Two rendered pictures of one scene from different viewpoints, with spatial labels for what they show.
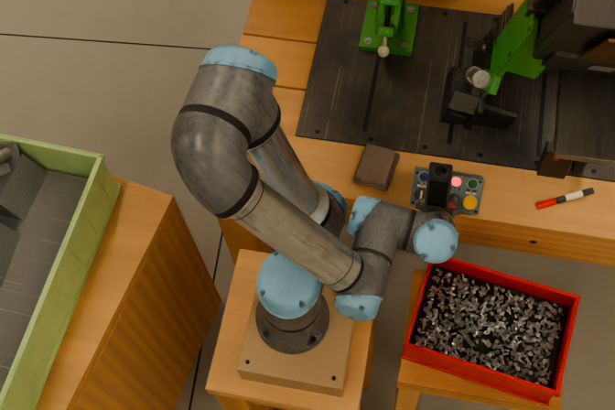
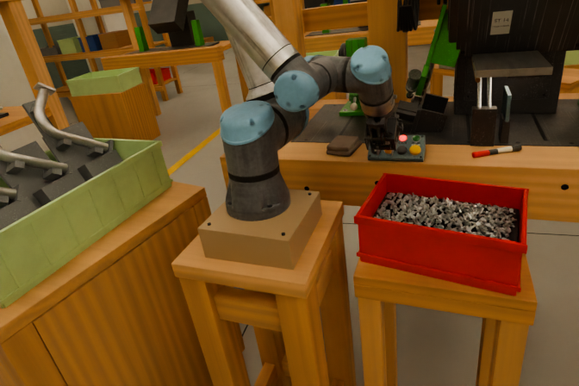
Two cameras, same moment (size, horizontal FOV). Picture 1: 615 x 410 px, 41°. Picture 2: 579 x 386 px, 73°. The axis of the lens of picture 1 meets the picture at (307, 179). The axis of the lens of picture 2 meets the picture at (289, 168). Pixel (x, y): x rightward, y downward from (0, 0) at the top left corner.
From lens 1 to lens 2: 121 cm
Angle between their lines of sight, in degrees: 38
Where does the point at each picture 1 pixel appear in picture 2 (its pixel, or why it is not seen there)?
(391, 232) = (332, 62)
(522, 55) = (440, 40)
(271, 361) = (229, 224)
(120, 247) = (156, 208)
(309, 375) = (261, 233)
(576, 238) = (513, 175)
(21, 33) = not seen: hidden behind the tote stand
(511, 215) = (451, 161)
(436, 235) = (370, 51)
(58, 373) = (65, 268)
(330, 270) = (267, 38)
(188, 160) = not seen: outside the picture
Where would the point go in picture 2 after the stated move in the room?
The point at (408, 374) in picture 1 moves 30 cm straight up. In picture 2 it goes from (364, 271) to (356, 142)
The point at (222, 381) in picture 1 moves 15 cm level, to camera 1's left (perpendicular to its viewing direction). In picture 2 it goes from (188, 258) to (125, 263)
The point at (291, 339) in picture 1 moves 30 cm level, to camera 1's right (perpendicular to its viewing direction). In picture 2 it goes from (248, 194) to (390, 181)
